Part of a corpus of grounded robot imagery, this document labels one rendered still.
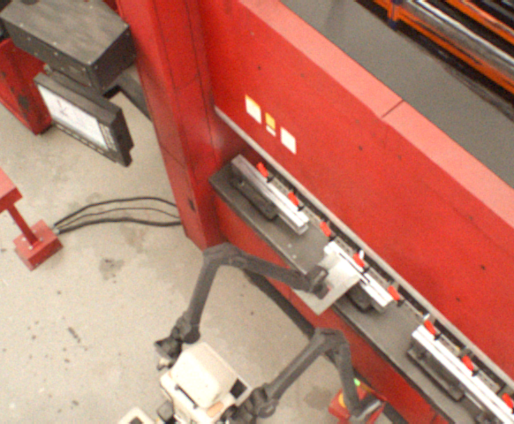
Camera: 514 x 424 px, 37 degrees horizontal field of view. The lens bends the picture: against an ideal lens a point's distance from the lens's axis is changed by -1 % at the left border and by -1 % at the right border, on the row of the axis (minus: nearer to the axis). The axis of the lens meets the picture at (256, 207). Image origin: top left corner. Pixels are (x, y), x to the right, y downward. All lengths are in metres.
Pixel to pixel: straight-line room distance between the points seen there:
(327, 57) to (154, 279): 2.50
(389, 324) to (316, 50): 1.52
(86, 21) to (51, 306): 2.09
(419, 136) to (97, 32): 1.41
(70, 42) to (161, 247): 1.95
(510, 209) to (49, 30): 1.91
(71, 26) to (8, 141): 2.34
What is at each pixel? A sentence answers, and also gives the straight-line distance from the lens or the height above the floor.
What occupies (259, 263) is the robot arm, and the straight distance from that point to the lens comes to 3.13.
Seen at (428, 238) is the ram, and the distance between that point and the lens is 2.73.
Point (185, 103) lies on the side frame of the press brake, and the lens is 3.41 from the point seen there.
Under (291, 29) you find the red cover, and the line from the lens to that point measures 2.62.
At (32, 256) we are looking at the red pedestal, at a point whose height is 0.11.
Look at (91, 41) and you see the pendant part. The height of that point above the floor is 1.95.
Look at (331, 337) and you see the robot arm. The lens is 2.99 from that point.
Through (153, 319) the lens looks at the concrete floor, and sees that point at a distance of 4.63.
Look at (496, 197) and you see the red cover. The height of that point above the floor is 2.30.
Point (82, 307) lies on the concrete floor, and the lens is 4.75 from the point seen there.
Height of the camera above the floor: 4.26
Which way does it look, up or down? 61 degrees down
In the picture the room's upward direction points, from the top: 6 degrees counter-clockwise
